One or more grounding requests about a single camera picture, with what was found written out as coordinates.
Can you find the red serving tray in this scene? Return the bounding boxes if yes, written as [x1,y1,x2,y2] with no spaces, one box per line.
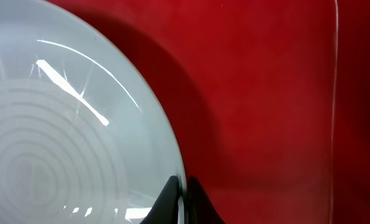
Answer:
[58,0,370,223]

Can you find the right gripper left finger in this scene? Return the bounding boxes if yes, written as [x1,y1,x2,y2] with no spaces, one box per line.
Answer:
[141,175,180,224]

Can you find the light blue plate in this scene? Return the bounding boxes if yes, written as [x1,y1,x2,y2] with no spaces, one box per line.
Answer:
[0,0,187,223]

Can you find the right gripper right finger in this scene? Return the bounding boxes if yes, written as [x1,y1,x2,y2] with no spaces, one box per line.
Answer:
[185,176,224,224]

